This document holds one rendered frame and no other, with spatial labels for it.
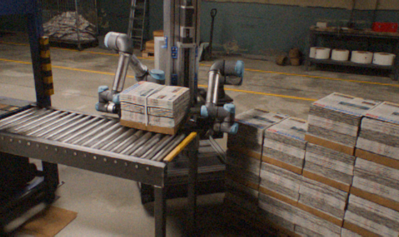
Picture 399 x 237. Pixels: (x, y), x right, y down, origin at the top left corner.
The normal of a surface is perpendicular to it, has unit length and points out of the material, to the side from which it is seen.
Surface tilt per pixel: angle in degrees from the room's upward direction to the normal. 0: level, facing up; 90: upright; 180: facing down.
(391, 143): 90
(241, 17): 90
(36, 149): 90
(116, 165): 90
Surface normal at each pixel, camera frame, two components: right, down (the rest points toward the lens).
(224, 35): -0.34, 0.30
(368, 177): -0.65, 0.22
